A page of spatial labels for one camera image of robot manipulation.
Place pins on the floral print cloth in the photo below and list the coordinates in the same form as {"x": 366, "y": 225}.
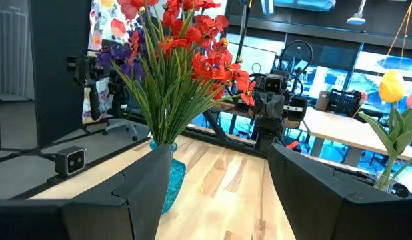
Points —
{"x": 109, "y": 23}

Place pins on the grey stereo camera box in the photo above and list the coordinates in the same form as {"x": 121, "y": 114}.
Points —
{"x": 71, "y": 161}

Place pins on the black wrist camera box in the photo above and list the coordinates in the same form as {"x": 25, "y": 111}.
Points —
{"x": 273, "y": 84}

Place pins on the black background robot arm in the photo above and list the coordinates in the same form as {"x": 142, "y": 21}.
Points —
{"x": 89, "y": 83}

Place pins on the light wooden desk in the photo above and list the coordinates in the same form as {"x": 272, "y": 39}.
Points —
{"x": 339, "y": 130}

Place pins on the black mesh basket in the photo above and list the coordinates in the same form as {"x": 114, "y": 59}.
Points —
{"x": 344, "y": 101}

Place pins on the black aluminium table frame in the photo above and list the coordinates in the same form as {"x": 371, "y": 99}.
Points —
{"x": 219, "y": 138}

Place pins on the teal glass vase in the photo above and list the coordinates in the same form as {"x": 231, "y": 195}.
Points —
{"x": 176, "y": 180}

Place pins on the office chair base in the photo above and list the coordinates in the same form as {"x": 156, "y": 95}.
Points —
{"x": 121, "y": 128}

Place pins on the clear glass vase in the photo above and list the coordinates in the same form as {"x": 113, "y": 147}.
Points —
{"x": 382, "y": 185}

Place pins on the purple artificial flower bunch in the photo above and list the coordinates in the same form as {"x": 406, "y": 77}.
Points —
{"x": 137, "y": 68}

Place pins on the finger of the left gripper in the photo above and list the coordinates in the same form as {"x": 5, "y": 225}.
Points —
{"x": 277, "y": 105}
{"x": 263, "y": 105}

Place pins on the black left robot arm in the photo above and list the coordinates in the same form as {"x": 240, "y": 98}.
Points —
{"x": 269, "y": 136}

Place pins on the black partition panel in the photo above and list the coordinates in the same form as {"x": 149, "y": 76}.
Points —
{"x": 59, "y": 66}

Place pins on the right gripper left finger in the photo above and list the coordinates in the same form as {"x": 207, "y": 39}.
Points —
{"x": 76, "y": 220}

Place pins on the yellow artificial tulip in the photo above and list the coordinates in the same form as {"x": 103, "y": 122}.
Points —
{"x": 391, "y": 86}

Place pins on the small cardboard box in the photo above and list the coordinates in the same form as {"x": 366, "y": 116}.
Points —
{"x": 322, "y": 100}

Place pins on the white hanging lamp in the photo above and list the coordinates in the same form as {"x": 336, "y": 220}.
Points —
{"x": 356, "y": 18}

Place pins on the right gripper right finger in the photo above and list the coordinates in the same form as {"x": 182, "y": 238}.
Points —
{"x": 342, "y": 213}

